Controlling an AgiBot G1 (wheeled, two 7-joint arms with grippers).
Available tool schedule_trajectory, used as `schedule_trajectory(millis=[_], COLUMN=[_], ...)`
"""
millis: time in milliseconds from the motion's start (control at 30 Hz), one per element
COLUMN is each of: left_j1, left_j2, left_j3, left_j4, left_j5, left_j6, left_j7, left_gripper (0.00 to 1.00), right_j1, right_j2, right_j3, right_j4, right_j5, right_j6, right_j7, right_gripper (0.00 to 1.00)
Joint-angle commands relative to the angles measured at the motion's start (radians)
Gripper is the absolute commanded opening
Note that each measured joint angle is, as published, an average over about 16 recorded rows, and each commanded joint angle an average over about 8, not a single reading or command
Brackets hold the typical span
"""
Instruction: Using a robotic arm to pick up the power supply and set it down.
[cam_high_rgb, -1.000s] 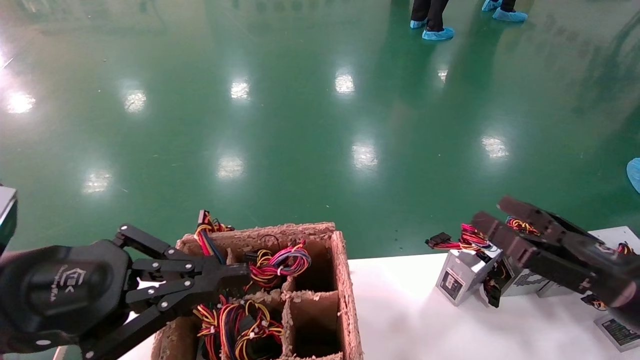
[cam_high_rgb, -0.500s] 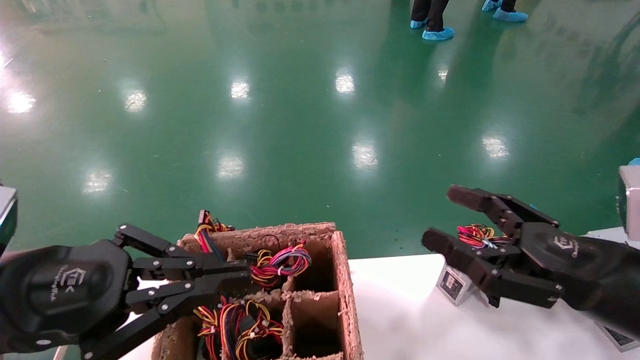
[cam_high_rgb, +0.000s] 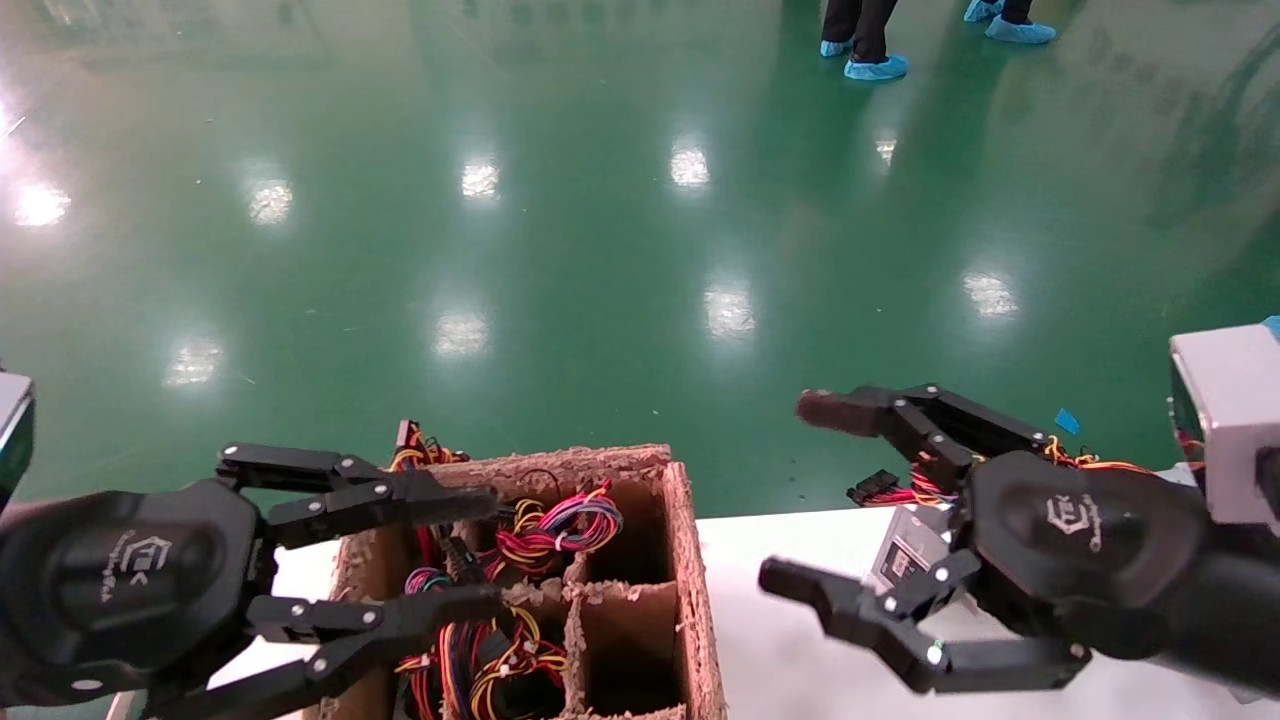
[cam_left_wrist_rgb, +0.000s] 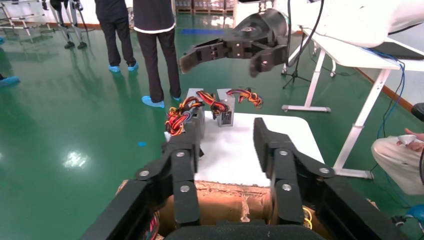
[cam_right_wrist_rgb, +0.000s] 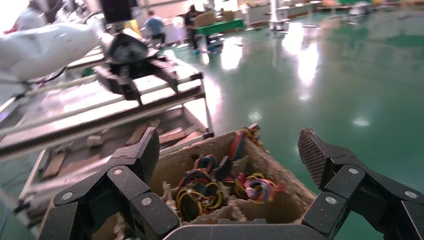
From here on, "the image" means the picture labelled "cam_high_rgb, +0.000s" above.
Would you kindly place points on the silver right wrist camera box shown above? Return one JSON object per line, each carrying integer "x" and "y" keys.
{"x": 1235, "y": 420}

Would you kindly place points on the black trouser leg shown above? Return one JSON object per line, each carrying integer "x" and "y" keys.
{"x": 874, "y": 25}
{"x": 842, "y": 18}

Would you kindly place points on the blue tape scrap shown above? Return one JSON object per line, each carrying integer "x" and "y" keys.
{"x": 1067, "y": 421}

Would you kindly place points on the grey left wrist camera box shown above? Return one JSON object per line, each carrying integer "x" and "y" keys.
{"x": 12, "y": 430}

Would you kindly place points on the blue shoe cover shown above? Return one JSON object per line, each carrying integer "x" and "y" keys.
{"x": 1272, "y": 325}
{"x": 1020, "y": 30}
{"x": 985, "y": 8}
{"x": 876, "y": 67}
{"x": 838, "y": 46}

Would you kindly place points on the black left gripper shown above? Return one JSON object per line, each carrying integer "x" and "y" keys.
{"x": 130, "y": 580}

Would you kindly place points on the brown cardboard divider box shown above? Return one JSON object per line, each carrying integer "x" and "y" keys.
{"x": 700, "y": 600}

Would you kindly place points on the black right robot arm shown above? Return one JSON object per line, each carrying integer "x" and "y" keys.
{"x": 1240, "y": 620}

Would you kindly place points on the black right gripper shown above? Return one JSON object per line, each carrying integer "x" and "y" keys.
{"x": 1080, "y": 550}

